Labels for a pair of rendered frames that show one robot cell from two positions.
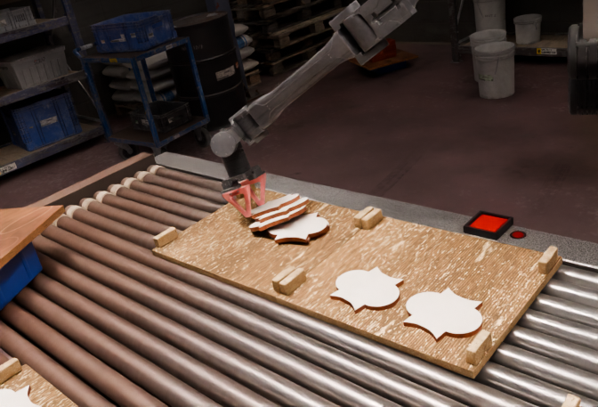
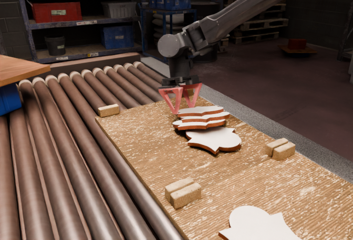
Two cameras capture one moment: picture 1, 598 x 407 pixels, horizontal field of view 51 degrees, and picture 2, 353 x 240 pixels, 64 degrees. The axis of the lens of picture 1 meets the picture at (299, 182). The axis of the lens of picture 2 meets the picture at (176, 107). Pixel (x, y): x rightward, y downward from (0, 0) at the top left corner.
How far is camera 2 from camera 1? 0.71 m
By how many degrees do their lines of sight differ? 11
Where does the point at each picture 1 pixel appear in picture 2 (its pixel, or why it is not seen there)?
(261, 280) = (159, 178)
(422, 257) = (335, 218)
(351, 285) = (246, 227)
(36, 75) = (118, 12)
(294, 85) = (248, 3)
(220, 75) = not seen: hidden behind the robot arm
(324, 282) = (218, 208)
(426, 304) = not seen: outside the picture
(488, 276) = not seen: outside the picture
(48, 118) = (119, 35)
